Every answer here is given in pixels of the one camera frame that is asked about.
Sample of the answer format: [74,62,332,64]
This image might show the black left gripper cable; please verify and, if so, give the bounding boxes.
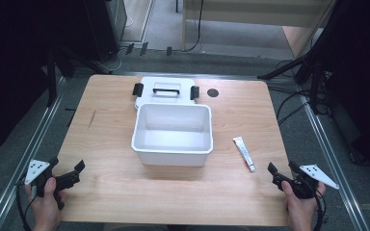
[14,179,39,231]

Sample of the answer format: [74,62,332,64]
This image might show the light wooden desk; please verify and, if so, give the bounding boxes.
[181,0,336,60]

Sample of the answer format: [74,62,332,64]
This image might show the person's right hand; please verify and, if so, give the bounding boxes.
[280,180,328,231]

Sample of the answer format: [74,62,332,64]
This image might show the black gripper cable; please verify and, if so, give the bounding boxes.
[311,189,328,231]
[14,179,39,231]

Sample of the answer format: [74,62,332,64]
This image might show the black curtain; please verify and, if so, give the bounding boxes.
[0,0,93,162]
[311,0,370,177]

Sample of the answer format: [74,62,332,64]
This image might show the metal floor rail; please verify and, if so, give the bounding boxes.
[298,91,370,231]
[0,76,67,231]

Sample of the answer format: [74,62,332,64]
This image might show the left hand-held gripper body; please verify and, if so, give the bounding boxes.
[23,159,79,212]

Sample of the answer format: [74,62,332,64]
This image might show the black floor cables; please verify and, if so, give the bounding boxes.
[267,60,332,127]

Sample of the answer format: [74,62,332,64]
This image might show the white floor cable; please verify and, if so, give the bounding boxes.
[108,15,135,72]

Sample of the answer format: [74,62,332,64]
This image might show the black cabinet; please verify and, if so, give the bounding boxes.
[82,0,128,63]

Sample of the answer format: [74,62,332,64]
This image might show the white plastic storage box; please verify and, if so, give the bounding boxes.
[130,103,214,167]

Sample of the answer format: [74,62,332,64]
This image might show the white ointment tube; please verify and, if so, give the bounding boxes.
[232,136,256,173]

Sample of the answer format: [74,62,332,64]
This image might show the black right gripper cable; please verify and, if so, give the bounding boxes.
[311,189,328,231]

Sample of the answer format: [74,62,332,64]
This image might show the person's left hand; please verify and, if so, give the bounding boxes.
[24,177,67,231]

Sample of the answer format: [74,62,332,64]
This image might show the black tripod stand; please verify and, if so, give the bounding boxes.
[256,47,330,116]

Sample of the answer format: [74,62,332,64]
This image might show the black hanging cable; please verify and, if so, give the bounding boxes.
[186,0,205,53]

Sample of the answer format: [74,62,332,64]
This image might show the white box lid black handle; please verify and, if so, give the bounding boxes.
[132,76,200,111]

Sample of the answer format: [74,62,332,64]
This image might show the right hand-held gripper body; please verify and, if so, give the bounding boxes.
[271,164,340,200]

